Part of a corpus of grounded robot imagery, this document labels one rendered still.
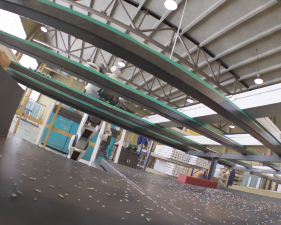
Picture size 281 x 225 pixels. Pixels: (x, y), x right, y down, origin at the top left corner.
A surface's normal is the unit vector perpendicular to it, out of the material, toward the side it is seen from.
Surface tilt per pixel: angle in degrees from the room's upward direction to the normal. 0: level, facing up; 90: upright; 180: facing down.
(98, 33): 90
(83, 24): 90
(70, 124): 90
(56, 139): 90
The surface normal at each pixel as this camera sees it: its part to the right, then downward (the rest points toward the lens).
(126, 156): 0.40, -0.12
